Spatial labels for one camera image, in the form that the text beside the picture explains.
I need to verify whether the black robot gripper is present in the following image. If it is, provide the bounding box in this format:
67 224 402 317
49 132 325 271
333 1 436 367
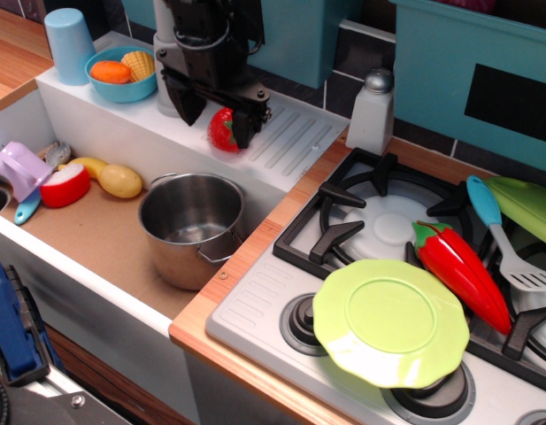
157 1 271 149

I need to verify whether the red toy strawberry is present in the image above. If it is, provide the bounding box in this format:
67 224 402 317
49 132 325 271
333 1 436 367
207 107 240 153

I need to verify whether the stainless steel pot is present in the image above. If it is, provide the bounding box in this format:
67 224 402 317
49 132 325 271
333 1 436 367
138 173 246 291

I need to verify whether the blue plastic bowl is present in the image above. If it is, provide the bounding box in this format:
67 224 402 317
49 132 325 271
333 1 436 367
86 46 157 103

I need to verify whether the yellow toy corn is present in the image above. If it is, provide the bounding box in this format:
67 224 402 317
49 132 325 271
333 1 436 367
120 50 155 82

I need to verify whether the grey toy faucet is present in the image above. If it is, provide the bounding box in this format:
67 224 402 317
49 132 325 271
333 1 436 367
152 0 185 119

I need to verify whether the teal cabinet box left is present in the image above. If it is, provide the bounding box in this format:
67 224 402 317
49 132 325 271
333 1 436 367
124 1 361 89

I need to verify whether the teal cabinet box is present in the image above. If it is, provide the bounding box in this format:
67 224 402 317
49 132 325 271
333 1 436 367
124 1 361 89
394 1 546 171

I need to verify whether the orange toy carrot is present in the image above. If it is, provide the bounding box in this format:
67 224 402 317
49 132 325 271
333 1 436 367
89 60 131 84

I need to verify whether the yellow toy potato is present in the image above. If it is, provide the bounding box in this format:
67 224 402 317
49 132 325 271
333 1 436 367
98 164 142 199

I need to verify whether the yellow toy banana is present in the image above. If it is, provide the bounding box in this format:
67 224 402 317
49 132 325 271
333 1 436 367
58 157 108 180

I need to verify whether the white salt shaker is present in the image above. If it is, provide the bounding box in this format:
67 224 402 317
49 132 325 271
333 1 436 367
346 67 394 155

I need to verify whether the light blue plastic cup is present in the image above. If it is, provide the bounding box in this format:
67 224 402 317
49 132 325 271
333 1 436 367
44 8 96 86

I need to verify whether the red toy apple half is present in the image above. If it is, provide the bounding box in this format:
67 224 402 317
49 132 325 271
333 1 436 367
40 163 90 208

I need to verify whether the purple plastic cup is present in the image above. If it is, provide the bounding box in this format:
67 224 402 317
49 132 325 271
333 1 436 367
0 142 53 203

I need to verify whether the grey stove knob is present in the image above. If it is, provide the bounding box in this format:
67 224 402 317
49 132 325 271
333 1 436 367
280 293 327 357
381 362 476 424

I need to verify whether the teal cabinet box right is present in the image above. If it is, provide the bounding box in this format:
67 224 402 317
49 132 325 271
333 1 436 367
394 1 546 171

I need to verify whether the lime green plastic plate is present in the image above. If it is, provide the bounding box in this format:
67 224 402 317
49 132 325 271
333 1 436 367
312 259 469 389

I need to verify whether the red toy chili pepper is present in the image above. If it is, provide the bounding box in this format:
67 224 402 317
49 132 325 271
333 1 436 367
412 221 511 335

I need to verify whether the blue clamp device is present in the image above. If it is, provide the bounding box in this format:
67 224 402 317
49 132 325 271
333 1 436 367
0 263 65 387

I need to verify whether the green plastic lid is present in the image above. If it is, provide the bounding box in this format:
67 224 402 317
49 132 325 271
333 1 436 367
485 176 546 243

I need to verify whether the teal handled strainer spoon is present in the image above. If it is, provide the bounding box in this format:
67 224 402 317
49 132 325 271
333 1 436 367
14 141 72 225

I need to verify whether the blue handled grey spatula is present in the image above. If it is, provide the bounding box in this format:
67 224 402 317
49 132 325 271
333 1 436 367
465 175 546 292

